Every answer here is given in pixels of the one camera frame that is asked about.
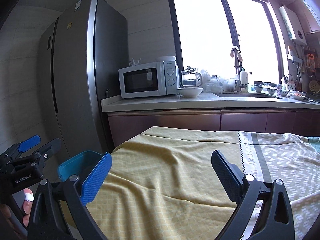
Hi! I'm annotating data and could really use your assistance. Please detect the blue trash bin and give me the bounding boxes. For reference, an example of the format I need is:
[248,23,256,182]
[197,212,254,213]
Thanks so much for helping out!
[57,151,102,181]

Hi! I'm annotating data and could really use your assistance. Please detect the kitchen counter with cabinets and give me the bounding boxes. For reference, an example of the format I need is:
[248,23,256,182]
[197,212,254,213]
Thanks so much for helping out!
[101,93,319,146]

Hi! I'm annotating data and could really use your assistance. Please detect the kitchen faucet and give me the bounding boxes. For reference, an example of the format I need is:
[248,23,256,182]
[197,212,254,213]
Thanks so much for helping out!
[230,46,243,92]

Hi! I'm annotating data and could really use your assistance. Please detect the left hand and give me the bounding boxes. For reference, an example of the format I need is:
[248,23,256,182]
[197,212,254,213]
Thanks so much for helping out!
[1,188,34,230]

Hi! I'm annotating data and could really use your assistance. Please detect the grey refrigerator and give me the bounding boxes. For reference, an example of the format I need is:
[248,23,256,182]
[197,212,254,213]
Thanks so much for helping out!
[37,0,129,162]

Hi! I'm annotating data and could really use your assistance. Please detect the yellow patterned tablecloth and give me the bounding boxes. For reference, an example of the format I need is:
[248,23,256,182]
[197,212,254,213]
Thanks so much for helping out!
[87,126,319,239]

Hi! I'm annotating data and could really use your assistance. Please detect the white microwave oven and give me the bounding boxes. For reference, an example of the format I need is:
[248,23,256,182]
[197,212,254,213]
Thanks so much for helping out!
[118,61,180,99]

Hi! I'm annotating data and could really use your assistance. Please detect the white soap bottle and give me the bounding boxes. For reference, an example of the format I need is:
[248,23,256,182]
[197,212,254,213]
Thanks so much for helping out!
[240,68,249,92]

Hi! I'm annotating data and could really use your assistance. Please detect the white ceramic bowl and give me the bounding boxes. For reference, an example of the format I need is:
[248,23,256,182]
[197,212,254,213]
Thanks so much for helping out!
[177,87,203,98]

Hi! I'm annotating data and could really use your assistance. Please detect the glass kettle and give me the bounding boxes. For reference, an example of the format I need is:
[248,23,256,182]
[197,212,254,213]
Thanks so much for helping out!
[181,66,202,87]

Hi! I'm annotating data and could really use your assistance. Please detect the white water heater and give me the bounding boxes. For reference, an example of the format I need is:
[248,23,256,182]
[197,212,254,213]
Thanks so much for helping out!
[279,5,307,46]

